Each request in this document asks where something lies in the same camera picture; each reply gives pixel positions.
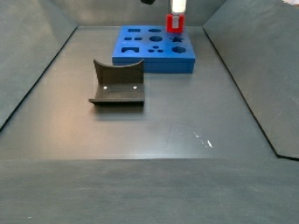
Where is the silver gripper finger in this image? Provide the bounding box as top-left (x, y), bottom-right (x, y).
top-left (170, 0), bottom-right (187, 30)

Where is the red square-circle peg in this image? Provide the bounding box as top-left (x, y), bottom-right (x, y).
top-left (166, 14), bottom-right (184, 33)

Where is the blue shape-sorting board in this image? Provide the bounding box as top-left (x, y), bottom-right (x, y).
top-left (112, 25), bottom-right (196, 74)

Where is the black curved holder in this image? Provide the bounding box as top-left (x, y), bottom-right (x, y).
top-left (88, 60), bottom-right (146, 105)

